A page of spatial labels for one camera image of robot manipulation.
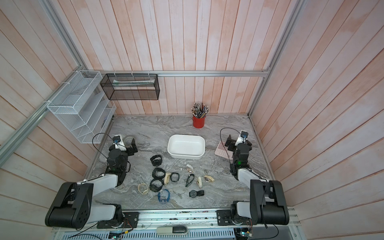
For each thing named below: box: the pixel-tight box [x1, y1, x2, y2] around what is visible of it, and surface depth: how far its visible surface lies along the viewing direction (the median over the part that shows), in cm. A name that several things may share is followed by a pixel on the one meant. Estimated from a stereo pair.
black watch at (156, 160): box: [150, 154, 163, 167], surface depth 95 cm
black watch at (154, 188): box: [149, 178, 164, 193], surface depth 83 cm
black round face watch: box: [189, 190, 205, 198], surface depth 83 cm
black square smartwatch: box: [170, 172, 180, 183], surface depth 89 cm
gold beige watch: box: [204, 175, 215, 183], surface depth 89 cm
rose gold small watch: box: [186, 164, 195, 173], surface depth 90 cm
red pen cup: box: [191, 115, 206, 129], surface depth 115 cm
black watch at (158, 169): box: [152, 167, 166, 180], surface depth 87 cm
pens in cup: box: [190, 102, 209, 119], surface depth 103 cm
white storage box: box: [167, 134, 206, 160], surface depth 103 cm
